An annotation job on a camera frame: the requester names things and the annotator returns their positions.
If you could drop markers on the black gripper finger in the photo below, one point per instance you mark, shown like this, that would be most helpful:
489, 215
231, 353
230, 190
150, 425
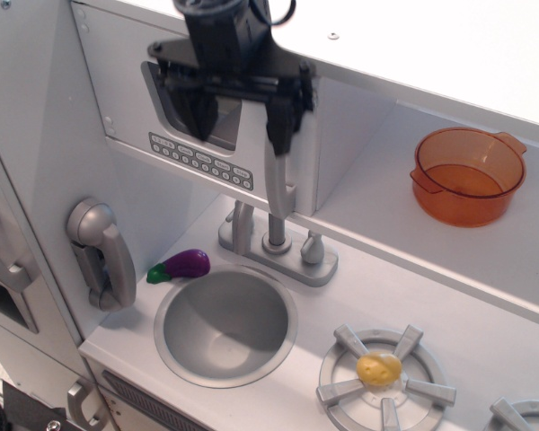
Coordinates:
284, 118
197, 109

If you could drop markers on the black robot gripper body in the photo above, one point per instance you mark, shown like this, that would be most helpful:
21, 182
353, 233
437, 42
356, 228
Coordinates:
231, 51

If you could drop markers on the white toy microwave door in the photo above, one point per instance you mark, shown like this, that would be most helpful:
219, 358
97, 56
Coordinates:
237, 156

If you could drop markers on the white toy kitchen shelf unit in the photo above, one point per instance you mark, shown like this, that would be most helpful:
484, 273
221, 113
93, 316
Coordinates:
390, 73

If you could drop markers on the grey toy faucet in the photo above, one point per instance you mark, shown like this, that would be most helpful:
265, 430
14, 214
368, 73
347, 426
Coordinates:
266, 240

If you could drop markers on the purple toy eggplant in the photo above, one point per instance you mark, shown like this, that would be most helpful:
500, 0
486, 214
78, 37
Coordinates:
189, 263

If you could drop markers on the orange transparent plastic pot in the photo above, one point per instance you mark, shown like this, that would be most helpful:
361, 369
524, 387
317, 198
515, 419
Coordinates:
467, 177

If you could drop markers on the grey round sink basin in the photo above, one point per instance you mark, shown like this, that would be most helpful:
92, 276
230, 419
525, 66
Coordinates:
229, 328

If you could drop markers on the yellow toy potato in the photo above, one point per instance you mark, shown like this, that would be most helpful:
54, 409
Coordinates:
379, 369

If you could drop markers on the grey stove burner grate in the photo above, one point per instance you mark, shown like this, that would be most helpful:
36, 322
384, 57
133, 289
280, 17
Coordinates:
417, 401

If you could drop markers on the grey toy wall phone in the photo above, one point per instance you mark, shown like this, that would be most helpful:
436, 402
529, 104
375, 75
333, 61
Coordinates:
102, 255

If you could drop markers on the grey oven door handle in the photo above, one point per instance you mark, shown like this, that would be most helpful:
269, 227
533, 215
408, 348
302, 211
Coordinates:
85, 408

